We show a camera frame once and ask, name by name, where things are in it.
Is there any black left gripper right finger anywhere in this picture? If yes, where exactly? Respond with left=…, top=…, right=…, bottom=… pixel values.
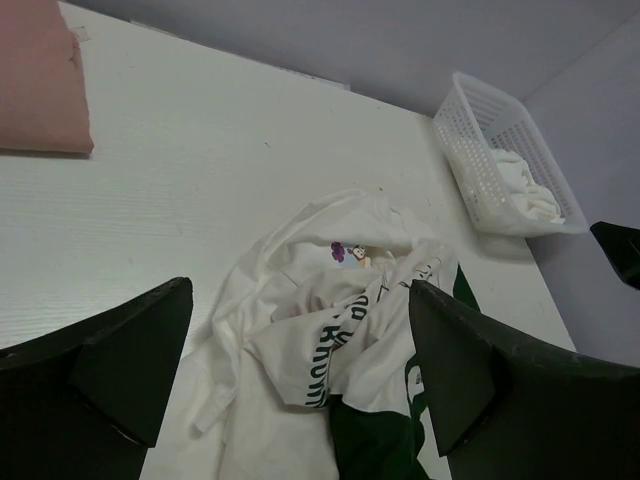
left=409, top=281, right=639, bottom=479

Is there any folded pink t-shirt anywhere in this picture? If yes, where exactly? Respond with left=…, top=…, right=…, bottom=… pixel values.
left=1, top=0, right=94, bottom=155

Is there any white plastic basket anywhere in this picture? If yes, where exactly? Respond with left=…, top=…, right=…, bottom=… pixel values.
left=434, top=72, right=588, bottom=238

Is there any white t-shirt green print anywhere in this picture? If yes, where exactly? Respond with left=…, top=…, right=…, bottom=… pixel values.
left=192, top=189, right=481, bottom=480

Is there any white cloth in basket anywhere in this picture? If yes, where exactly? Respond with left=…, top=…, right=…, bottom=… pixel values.
left=491, top=149, right=565, bottom=225

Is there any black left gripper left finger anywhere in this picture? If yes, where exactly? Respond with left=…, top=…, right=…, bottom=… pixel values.
left=1, top=277, right=193, bottom=479

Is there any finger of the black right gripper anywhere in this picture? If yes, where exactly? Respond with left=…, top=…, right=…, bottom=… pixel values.
left=590, top=221, right=640, bottom=289

